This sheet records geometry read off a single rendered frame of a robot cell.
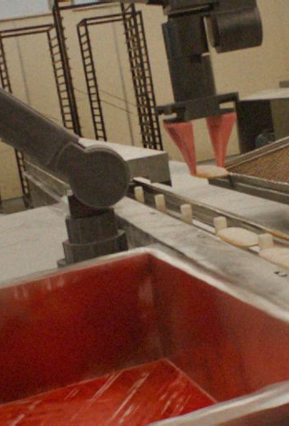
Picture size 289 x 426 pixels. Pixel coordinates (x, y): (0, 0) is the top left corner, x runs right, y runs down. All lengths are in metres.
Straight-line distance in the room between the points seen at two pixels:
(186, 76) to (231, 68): 7.64
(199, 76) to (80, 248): 0.27
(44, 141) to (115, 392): 0.43
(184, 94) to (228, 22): 0.11
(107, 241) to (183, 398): 0.41
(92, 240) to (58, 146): 0.13
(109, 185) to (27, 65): 7.09
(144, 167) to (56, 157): 0.51
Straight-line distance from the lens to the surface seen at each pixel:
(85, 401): 0.57
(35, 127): 0.91
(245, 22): 0.94
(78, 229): 0.92
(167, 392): 0.56
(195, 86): 0.92
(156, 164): 1.40
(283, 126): 5.34
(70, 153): 0.89
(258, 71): 8.70
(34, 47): 7.98
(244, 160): 1.24
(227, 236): 0.88
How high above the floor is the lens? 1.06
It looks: 11 degrees down
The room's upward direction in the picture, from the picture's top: 9 degrees counter-clockwise
